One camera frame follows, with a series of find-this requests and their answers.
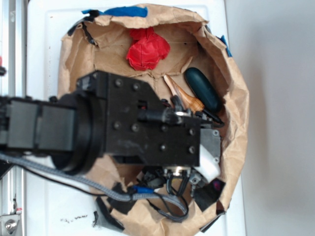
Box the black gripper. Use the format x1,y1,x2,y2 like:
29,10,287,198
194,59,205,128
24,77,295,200
76,71,221,189

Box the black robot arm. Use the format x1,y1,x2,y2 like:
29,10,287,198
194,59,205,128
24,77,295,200
0,71,221,187

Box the dark green oval sponge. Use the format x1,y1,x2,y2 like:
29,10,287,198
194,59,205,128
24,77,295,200
185,67,222,113

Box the orange spiral seashell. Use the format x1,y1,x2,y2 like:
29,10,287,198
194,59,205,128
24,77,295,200
163,74,205,113

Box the red crumpled cloth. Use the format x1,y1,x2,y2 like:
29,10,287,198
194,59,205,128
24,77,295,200
126,27,170,71

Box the brown paper bag bin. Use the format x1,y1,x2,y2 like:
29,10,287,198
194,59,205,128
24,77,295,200
58,3,249,236

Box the white plastic tray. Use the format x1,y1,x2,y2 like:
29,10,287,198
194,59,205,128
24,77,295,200
23,0,246,236

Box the grey braided cable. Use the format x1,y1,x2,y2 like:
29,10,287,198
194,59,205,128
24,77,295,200
0,152,190,223

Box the metal corner bracket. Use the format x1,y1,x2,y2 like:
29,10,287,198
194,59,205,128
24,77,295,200
0,214,22,236

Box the aluminium frame rail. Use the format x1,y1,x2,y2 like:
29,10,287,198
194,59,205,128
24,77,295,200
0,0,27,236

